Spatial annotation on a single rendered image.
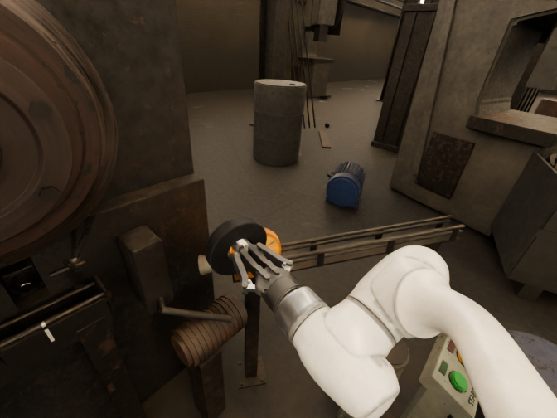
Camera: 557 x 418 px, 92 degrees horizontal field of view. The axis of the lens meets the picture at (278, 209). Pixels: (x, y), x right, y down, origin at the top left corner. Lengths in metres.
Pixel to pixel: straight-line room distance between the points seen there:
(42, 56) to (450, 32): 2.61
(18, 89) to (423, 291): 0.60
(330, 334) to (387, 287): 0.11
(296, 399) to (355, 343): 0.94
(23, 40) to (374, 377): 0.67
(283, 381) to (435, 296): 1.05
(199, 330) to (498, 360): 0.71
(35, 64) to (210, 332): 0.71
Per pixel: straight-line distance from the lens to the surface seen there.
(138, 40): 0.80
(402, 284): 0.45
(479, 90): 2.64
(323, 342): 0.46
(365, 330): 0.46
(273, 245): 0.82
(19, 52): 0.55
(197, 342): 0.88
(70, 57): 0.60
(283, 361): 1.43
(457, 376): 0.85
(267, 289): 0.54
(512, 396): 0.33
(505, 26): 2.65
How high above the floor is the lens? 1.25
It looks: 32 degrees down
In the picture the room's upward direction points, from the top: 4 degrees clockwise
